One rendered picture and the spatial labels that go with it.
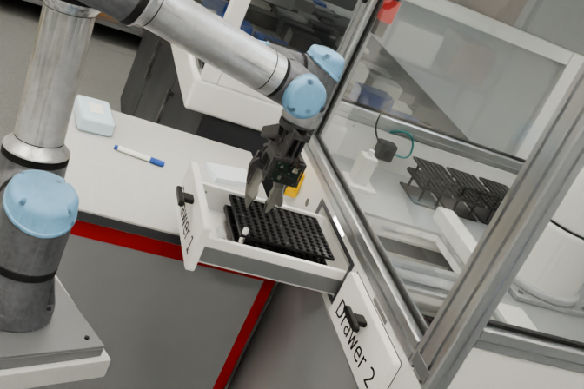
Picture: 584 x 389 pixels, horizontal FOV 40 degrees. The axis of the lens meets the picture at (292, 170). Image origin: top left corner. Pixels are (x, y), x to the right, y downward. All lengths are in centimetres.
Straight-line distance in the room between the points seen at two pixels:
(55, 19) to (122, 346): 98
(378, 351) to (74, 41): 76
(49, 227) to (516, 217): 73
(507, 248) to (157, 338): 105
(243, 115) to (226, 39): 126
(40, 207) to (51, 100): 19
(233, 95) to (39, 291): 127
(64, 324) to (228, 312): 68
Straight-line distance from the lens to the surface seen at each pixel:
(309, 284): 174
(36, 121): 142
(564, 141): 127
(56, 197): 135
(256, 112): 255
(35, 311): 141
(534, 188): 128
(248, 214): 178
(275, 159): 157
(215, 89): 250
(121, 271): 195
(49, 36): 138
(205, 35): 127
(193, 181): 177
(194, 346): 211
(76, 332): 145
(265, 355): 206
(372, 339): 155
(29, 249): 135
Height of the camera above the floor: 165
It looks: 21 degrees down
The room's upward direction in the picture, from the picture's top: 25 degrees clockwise
